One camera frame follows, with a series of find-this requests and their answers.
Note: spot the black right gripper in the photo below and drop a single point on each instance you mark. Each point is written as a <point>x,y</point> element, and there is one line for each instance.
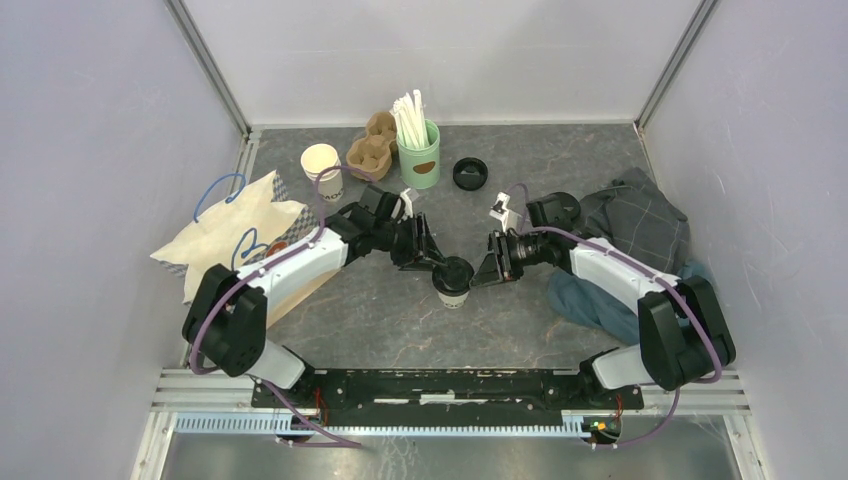
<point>499,242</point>

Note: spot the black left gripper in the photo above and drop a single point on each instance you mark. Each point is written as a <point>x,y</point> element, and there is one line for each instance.
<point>416,245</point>

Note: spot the black plastic cup lid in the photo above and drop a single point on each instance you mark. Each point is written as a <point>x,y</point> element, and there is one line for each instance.
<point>563,208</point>

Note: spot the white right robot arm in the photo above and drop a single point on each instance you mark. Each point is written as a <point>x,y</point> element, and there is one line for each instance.
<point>682,333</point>

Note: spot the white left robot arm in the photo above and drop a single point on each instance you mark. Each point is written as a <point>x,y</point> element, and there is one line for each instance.
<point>226,324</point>

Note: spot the checkered paper takeout bag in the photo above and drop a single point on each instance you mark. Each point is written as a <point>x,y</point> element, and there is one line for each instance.
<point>237,232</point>

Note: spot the teal blue cloth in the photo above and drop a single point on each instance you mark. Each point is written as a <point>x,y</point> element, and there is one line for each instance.
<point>585,304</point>

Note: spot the green straw holder cup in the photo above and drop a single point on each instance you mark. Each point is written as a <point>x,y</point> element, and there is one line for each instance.
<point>420,169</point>

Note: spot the black spare cup lid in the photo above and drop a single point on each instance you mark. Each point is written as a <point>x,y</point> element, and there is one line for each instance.
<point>470,173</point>

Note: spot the brown cardboard cup carrier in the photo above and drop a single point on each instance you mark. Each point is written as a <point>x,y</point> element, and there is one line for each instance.
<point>372,155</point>

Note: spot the white paper-wrapped straws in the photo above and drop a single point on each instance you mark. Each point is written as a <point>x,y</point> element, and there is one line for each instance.
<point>408,114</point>

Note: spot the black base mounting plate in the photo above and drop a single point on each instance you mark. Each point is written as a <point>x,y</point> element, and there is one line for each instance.
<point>455,397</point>

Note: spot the stack of white paper cups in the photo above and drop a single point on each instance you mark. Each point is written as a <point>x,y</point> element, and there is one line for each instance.
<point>320,164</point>

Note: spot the grey checked cloth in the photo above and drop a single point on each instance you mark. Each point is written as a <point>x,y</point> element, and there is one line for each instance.
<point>637,219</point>

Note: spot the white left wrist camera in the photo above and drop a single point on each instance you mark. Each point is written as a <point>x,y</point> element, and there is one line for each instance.
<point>408,197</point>

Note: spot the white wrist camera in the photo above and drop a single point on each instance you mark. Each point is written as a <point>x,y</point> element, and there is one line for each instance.
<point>500,211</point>
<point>408,197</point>

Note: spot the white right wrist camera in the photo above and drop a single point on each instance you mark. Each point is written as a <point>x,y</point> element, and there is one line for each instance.
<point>500,211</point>

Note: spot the aluminium frame rail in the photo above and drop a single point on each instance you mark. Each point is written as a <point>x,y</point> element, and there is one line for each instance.
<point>218,427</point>

